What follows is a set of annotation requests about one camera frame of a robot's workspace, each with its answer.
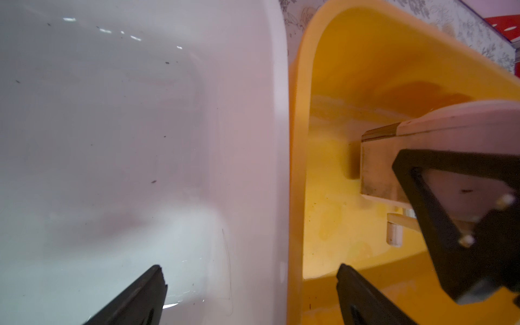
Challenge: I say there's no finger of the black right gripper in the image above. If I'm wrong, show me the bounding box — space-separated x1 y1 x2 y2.
391 148 520 306

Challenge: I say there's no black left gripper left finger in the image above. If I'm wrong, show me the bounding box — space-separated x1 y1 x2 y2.
86 265 168 325

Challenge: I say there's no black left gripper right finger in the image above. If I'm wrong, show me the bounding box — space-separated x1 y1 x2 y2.
337 264 415 325

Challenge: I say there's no yellow plastic storage box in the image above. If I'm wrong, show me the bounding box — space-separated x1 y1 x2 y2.
287 1 519 324

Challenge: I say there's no white plastic storage box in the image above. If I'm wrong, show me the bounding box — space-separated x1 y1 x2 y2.
1 1 289 324

